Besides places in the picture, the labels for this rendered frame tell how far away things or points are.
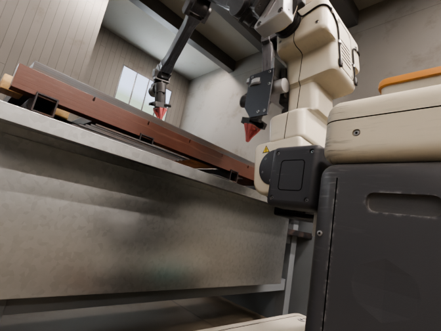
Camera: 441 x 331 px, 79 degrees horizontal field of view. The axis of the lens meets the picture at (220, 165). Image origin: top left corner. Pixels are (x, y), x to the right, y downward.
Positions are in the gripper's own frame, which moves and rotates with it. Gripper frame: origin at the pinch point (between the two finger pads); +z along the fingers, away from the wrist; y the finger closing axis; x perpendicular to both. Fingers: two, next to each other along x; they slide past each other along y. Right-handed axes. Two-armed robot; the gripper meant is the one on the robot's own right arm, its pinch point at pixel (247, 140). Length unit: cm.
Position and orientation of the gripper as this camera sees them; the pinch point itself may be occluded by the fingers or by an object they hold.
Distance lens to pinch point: 119.3
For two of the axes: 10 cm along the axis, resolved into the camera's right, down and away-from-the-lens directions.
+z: -3.4, 9.4, -0.4
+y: 6.6, 2.1, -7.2
